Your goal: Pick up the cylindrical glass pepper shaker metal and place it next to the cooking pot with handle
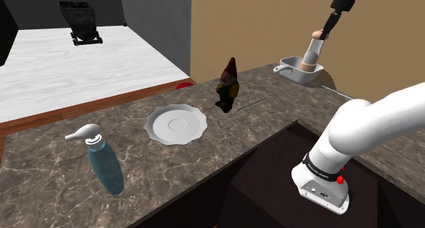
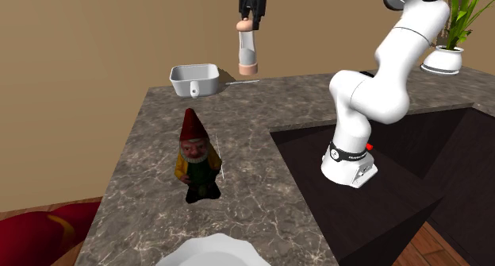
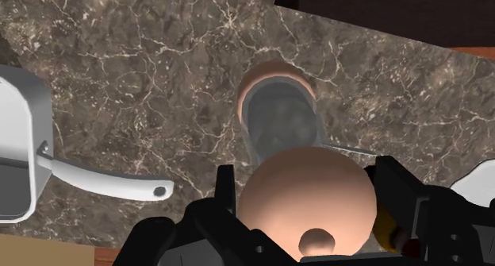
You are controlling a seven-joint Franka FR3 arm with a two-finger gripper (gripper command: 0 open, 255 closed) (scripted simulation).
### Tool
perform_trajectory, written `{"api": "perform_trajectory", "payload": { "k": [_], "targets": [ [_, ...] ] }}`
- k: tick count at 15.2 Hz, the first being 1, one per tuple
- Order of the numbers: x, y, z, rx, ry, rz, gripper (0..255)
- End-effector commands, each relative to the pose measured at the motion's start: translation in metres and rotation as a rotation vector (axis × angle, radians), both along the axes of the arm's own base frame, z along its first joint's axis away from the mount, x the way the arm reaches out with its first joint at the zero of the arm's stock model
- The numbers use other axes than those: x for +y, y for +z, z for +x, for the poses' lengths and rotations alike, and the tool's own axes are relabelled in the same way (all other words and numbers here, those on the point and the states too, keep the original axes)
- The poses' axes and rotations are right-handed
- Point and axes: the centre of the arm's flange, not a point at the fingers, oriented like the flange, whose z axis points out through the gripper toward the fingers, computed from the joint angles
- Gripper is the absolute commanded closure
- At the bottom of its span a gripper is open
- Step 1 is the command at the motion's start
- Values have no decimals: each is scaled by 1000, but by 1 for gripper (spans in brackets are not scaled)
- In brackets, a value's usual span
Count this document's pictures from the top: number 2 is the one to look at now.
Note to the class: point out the clear and tan pepper mill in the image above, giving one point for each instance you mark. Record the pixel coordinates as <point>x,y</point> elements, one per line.
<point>247,48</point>

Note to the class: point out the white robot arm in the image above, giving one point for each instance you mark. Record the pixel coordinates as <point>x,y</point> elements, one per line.
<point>386,98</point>

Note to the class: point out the garden gnome figure red hat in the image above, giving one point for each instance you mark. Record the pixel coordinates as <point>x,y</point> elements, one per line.
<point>196,160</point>

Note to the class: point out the green plant in white pot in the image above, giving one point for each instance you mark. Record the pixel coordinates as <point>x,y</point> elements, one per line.
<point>444,58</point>

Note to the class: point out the dark robot stand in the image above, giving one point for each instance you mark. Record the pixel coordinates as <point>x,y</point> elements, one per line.
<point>348,218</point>

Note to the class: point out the white scalloped plate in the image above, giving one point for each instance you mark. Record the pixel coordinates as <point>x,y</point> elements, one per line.
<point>214,251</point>

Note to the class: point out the red upholstered seat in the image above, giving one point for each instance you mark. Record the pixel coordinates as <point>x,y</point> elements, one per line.
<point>31,234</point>

